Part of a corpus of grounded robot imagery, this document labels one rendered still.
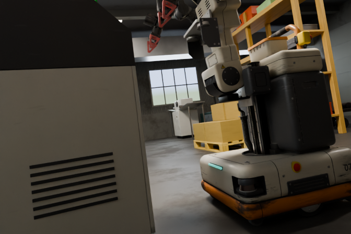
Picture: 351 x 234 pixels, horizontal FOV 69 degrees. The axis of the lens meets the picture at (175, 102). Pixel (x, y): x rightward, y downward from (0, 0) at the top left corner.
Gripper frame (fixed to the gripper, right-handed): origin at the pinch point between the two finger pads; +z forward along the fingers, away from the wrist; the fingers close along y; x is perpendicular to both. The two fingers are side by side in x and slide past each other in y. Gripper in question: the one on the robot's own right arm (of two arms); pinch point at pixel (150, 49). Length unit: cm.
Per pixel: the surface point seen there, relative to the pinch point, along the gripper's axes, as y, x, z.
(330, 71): -174, 281, -142
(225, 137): -179, 144, 14
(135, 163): 46, 10, 65
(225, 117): -239, 160, -23
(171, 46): -590, 70, -239
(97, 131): 48, -9, 58
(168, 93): -746, 135, -131
